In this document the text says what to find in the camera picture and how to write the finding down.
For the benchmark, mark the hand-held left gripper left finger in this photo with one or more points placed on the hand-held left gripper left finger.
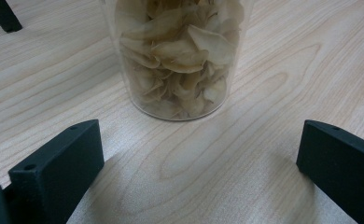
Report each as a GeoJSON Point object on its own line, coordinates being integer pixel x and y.
{"type": "Point", "coordinates": [55, 174]}

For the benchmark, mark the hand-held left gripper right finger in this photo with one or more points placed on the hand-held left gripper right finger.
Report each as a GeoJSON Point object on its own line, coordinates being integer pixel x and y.
{"type": "Point", "coordinates": [342, 165]}

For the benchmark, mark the clear jar of dried slices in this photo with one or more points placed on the clear jar of dried slices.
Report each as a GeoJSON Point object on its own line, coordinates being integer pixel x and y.
{"type": "Point", "coordinates": [177, 59]}

